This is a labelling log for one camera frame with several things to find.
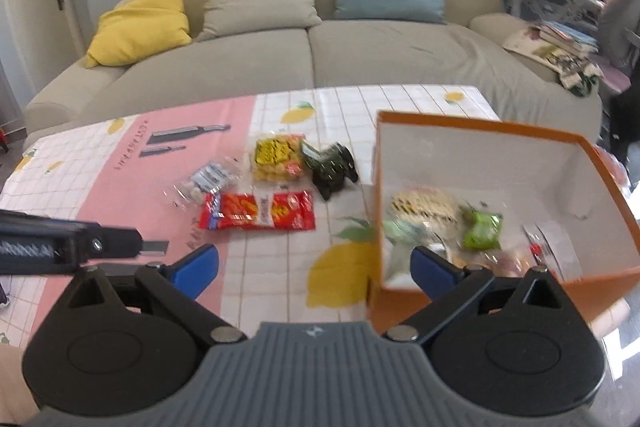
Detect blue white snack bag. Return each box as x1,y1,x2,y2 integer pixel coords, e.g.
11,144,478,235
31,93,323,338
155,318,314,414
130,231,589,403
522,221,584,282

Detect clear bag white candies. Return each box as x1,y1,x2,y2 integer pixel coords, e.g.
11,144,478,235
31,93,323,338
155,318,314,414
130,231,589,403
163,157,241,210

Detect dark green black snack pack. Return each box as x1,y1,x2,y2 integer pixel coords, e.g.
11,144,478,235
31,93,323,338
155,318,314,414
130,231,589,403
300,141,359,202

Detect orange cardboard box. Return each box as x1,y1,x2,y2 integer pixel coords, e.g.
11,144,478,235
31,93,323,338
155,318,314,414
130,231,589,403
373,112,639,322

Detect yellow cushion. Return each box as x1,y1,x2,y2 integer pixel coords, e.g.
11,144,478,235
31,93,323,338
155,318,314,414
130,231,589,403
85,0,192,68

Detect mixed dried fruit bag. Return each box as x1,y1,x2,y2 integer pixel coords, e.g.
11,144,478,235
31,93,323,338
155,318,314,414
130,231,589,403
449,248,537,277

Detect grey beige sofa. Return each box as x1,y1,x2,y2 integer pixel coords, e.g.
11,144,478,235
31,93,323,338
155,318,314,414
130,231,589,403
24,0,602,141

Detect rice puff bar pack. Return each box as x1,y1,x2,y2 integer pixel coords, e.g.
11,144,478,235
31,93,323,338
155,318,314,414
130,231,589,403
387,187,460,231

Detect yellow label cracker pack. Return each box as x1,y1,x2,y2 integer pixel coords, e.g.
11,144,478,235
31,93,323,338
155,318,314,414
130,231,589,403
252,133,305,182

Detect pink lemon tablecloth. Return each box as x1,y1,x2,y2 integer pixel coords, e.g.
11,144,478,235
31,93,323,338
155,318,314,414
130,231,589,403
1,84,495,334

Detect stack of magazines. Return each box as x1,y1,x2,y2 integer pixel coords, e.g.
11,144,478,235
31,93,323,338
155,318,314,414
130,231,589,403
502,22,602,98

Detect red snack packet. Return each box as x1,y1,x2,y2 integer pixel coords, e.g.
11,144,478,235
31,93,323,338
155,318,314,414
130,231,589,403
198,191,316,231

